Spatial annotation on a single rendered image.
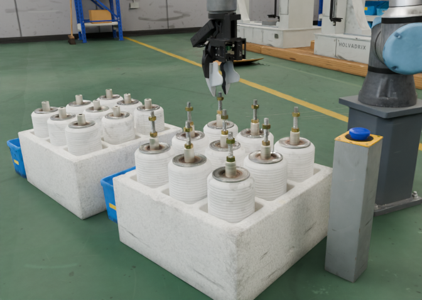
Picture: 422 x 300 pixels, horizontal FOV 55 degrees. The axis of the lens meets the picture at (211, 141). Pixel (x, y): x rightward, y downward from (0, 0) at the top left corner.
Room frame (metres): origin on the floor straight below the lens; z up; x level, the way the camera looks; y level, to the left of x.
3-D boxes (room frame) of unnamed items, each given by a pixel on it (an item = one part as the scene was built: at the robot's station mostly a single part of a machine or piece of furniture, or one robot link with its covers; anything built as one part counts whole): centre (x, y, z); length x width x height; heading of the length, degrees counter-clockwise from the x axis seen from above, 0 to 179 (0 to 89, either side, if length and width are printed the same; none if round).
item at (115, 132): (1.20, 0.28, 0.16); 0.10 x 0.10 x 0.18
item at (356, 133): (0.76, -0.30, 0.32); 0.04 x 0.04 x 0.02
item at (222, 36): (1.05, -0.04, 0.49); 0.09 x 0.08 x 0.12; 37
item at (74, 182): (1.28, 0.37, 0.09); 0.39 x 0.39 x 0.18; 44
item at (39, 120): (1.28, 0.53, 0.16); 0.10 x 0.10 x 0.18
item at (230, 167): (0.74, -0.04, 0.26); 0.02 x 0.02 x 0.03
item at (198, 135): (0.99, 0.05, 0.25); 0.08 x 0.08 x 0.01
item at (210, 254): (0.90, -0.03, 0.09); 0.39 x 0.39 x 0.18; 47
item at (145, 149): (0.90, 0.13, 0.25); 0.08 x 0.08 x 0.01
